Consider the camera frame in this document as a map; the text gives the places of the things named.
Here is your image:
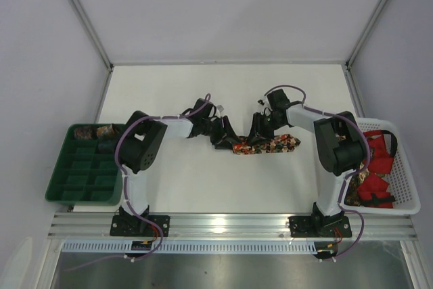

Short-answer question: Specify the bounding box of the colourful patterned necktie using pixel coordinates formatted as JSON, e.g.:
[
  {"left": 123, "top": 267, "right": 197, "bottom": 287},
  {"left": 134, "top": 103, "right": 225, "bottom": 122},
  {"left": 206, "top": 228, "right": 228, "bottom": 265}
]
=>
[{"left": 232, "top": 133, "right": 301, "bottom": 155}]

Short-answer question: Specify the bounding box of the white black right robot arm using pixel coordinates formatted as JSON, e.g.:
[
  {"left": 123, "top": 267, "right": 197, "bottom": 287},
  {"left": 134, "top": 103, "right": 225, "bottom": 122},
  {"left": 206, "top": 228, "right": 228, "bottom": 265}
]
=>
[{"left": 247, "top": 85, "right": 370, "bottom": 236}]

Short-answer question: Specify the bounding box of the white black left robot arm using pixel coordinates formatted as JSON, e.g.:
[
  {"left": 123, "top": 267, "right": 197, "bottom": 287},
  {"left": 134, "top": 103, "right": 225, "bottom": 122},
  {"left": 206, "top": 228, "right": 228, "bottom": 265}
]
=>
[{"left": 114, "top": 94, "right": 242, "bottom": 219}]

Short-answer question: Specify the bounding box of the orange brown rolled tie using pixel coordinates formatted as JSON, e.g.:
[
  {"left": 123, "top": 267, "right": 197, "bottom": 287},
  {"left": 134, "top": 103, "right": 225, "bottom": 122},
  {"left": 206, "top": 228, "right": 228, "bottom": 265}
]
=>
[{"left": 96, "top": 125, "right": 116, "bottom": 139}]

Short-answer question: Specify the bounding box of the dark gold patterned tie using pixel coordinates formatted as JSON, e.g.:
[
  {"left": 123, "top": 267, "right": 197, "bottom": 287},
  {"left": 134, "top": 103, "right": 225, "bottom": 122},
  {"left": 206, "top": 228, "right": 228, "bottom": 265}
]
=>
[{"left": 344, "top": 169, "right": 370, "bottom": 206}]

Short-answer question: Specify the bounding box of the rolled tie in tray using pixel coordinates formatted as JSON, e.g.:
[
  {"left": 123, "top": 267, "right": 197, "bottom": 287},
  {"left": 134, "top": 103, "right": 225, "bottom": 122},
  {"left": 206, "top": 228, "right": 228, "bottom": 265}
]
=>
[{"left": 73, "top": 125, "right": 95, "bottom": 141}]

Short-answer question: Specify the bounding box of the red fabric tie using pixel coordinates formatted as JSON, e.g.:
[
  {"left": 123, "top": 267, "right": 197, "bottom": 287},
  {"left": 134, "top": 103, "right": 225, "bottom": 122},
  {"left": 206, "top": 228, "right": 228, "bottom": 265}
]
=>
[{"left": 363, "top": 129, "right": 398, "bottom": 208}]

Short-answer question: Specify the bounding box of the green divided plastic tray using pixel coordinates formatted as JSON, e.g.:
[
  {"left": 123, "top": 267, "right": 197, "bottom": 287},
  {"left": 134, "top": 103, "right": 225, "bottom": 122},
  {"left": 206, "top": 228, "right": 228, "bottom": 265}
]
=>
[{"left": 45, "top": 123, "right": 124, "bottom": 206}]

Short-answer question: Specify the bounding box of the white plastic basket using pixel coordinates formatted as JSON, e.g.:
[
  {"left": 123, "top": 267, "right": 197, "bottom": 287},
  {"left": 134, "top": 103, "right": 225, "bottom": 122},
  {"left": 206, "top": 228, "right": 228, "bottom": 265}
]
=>
[{"left": 342, "top": 118, "right": 420, "bottom": 215}]

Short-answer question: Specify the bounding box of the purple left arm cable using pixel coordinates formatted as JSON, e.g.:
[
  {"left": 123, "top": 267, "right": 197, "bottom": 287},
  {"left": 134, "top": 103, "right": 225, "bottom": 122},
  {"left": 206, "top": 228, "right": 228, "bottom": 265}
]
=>
[{"left": 64, "top": 92, "right": 212, "bottom": 271}]

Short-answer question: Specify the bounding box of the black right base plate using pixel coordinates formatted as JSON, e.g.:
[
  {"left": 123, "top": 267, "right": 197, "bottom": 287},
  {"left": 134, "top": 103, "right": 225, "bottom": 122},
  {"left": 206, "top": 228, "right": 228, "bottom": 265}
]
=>
[{"left": 289, "top": 215, "right": 352, "bottom": 238}]

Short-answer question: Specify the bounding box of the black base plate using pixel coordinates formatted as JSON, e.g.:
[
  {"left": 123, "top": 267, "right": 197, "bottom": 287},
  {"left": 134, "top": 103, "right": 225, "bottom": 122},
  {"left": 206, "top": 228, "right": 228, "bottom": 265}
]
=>
[
  {"left": 110, "top": 214, "right": 170, "bottom": 237},
  {"left": 289, "top": 215, "right": 352, "bottom": 238}
]

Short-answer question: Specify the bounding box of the white slotted cable duct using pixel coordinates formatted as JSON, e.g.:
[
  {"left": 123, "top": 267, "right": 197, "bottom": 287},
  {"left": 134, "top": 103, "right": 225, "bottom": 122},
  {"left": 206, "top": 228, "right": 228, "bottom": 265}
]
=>
[{"left": 62, "top": 240, "right": 317, "bottom": 254}]

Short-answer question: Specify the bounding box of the black strap in basket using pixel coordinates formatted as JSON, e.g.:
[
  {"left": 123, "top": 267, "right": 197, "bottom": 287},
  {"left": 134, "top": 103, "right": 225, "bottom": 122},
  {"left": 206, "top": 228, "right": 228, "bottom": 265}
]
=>
[{"left": 380, "top": 130, "right": 400, "bottom": 158}]

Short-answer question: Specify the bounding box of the aluminium frame post right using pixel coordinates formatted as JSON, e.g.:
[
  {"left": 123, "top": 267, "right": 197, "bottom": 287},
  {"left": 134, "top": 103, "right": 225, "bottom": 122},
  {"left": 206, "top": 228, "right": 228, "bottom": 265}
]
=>
[{"left": 345, "top": 0, "right": 390, "bottom": 70}]

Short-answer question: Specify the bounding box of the aluminium frame post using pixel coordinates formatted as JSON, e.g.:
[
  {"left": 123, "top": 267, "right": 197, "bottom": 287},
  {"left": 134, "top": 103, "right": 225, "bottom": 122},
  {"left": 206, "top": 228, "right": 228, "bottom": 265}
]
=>
[
  {"left": 49, "top": 0, "right": 114, "bottom": 70},
  {"left": 345, "top": 0, "right": 390, "bottom": 70}
]

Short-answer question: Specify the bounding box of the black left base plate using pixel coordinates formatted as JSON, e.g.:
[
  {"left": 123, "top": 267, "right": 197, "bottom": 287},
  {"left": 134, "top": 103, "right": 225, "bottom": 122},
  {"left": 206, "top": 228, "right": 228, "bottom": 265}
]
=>
[{"left": 110, "top": 214, "right": 170, "bottom": 237}]

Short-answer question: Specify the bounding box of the aluminium frame post left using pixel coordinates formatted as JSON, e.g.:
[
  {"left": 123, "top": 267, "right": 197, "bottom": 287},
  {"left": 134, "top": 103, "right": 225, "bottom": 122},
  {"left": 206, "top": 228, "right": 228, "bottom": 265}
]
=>
[{"left": 49, "top": 0, "right": 114, "bottom": 70}]

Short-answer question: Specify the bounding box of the aluminium mounting rail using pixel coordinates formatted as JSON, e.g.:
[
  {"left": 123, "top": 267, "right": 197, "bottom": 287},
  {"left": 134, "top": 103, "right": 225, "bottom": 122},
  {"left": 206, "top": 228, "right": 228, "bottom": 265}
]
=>
[{"left": 47, "top": 212, "right": 417, "bottom": 241}]

